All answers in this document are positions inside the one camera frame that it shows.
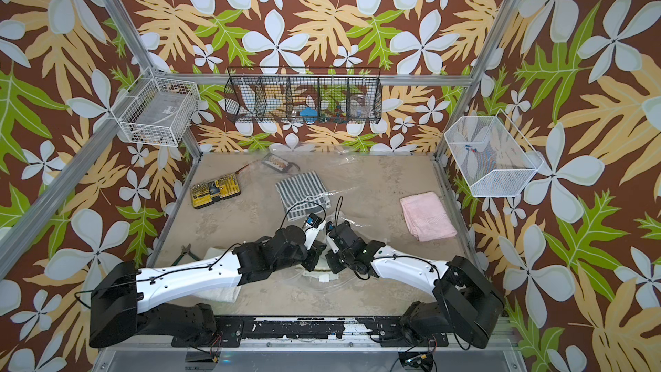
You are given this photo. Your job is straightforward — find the white folded towel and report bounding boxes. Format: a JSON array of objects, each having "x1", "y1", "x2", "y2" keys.
[{"x1": 195, "y1": 247, "x2": 242, "y2": 303}]

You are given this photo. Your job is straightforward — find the clear plastic vacuum bag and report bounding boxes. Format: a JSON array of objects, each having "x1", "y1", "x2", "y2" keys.
[{"x1": 254, "y1": 172, "x2": 468, "y2": 301}]

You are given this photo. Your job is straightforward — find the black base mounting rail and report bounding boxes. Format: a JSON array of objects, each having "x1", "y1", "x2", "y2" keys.
[{"x1": 172, "y1": 315, "x2": 451, "y2": 348}]

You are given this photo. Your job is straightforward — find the green handled pliers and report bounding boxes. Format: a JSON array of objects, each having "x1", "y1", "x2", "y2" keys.
[{"x1": 171, "y1": 244, "x2": 201, "y2": 266}]

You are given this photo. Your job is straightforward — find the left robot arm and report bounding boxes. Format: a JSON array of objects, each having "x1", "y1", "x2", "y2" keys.
[{"x1": 89, "y1": 221, "x2": 325, "y2": 349}]

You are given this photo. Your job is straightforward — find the white mesh basket right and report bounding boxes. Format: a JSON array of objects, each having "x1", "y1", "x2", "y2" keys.
[{"x1": 444, "y1": 110, "x2": 544, "y2": 198}]

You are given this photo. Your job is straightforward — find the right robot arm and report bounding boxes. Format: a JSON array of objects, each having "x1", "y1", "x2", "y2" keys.
[{"x1": 325, "y1": 221, "x2": 505, "y2": 350}]

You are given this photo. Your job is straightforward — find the pale green towel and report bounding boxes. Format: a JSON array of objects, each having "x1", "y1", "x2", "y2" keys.
[{"x1": 313, "y1": 254, "x2": 332, "y2": 274}]

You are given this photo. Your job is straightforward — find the white wire basket left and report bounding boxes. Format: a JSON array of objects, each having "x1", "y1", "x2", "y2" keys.
[{"x1": 112, "y1": 68, "x2": 201, "y2": 147}]

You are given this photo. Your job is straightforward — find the black battery holder with wires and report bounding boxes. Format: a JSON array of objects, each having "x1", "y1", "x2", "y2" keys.
[{"x1": 261, "y1": 153, "x2": 301, "y2": 175}]

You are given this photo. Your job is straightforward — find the yellow screwdriver bit case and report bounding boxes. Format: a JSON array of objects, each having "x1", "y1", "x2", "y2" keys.
[{"x1": 190, "y1": 172, "x2": 241, "y2": 209}]

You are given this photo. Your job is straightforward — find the black wire basket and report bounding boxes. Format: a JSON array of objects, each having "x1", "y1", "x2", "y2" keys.
[{"x1": 221, "y1": 67, "x2": 383, "y2": 125}]

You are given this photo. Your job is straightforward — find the green white striped towel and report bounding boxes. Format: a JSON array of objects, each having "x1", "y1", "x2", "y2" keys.
[{"x1": 275, "y1": 172, "x2": 331, "y2": 221}]

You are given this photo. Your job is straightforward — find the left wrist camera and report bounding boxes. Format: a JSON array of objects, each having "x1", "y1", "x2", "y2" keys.
[{"x1": 303, "y1": 213, "x2": 324, "y2": 230}]

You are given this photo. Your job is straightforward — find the pink folded towel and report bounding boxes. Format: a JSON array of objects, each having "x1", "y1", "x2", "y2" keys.
[{"x1": 400, "y1": 191, "x2": 457, "y2": 243}]

